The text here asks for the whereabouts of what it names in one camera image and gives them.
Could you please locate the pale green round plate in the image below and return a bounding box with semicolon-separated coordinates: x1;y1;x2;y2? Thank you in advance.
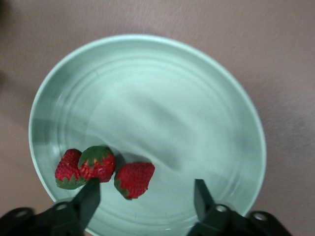
28;33;267;236

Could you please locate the red strawberry green calyx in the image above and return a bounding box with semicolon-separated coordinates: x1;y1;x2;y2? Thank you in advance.
113;162;156;201
78;145;117;183
55;148;87;190

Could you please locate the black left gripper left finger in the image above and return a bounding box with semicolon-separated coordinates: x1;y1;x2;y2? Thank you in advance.
31;178;101;236

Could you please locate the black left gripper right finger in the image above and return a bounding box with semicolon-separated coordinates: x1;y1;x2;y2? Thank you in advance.
187;178;249;236

